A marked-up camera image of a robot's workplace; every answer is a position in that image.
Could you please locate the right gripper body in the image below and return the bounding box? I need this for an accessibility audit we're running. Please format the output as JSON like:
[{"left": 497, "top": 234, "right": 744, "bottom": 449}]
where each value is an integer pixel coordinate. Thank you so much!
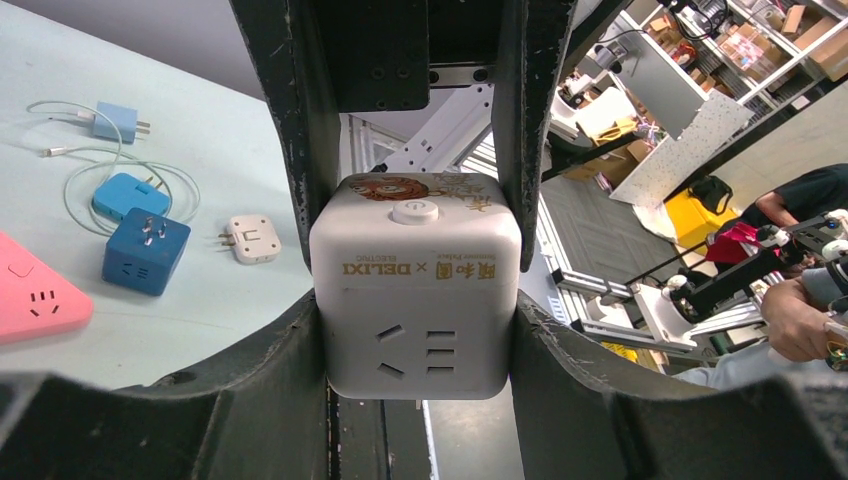
[{"left": 307, "top": 1, "right": 519, "bottom": 113}]

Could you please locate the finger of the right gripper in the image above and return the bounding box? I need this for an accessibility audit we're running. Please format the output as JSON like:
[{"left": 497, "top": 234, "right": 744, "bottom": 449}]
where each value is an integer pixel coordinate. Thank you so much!
[
  {"left": 230, "top": 0, "right": 341, "bottom": 265},
  {"left": 493, "top": 0, "right": 576, "bottom": 272}
]

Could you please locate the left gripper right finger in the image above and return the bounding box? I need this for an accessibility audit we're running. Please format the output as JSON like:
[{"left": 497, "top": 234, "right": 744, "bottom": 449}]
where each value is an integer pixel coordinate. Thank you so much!
[{"left": 510, "top": 294, "right": 847, "bottom": 479}]

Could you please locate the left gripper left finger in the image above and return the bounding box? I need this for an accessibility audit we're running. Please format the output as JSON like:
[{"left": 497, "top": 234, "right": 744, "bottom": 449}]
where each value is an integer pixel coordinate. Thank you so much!
[{"left": 1, "top": 294, "right": 330, "bottom": 479}]

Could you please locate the white cube socket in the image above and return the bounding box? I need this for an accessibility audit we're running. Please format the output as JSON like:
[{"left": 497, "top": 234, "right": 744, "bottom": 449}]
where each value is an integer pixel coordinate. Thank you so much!
[{"left": 309, "top": 172, "right": 522, "bottom": 400}]

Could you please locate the person's hand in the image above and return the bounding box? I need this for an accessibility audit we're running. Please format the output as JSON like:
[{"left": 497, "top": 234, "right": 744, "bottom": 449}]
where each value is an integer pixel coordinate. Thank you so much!
[{"left": 761, "top": 277, "right": 832, "bottom": 363}]

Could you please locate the white flat adapter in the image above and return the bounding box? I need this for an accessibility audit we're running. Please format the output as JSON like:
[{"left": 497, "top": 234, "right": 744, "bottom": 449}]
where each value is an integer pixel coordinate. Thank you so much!
[{"left": 218, "top": 214, "right": 282, "bottom": 265}]

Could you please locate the dark blue cube socket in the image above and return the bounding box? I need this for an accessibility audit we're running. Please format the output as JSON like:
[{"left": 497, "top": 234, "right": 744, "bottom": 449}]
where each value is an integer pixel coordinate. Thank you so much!
[{"left": 101, "top": 208, "right": 191, "bottom": 296}]

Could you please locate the light blue flat adapter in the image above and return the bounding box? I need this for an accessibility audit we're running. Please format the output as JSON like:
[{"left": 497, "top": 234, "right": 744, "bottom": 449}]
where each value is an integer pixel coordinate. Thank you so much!
[{"left": 91, "top": 173, "right": 171, "bottom": 223}]

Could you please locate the pink triangular power strip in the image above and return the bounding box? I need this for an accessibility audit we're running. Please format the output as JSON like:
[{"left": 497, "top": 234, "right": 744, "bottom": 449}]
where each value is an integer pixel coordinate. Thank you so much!
[{"left": 1, "top": 233, "right": 94, "bottom": 344}]

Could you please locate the aluminium frame rail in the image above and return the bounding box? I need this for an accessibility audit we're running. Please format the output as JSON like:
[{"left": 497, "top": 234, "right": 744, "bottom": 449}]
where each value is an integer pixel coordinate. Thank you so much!
[{"left": 339, "top": 85, "right": 494, "bottom": 179}]

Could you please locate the small blue wall charger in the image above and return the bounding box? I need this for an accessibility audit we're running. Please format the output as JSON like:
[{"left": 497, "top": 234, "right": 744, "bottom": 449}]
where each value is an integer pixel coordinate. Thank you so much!
[{"left": 91, "top": 101, "right": 151, "bottom": 145}]

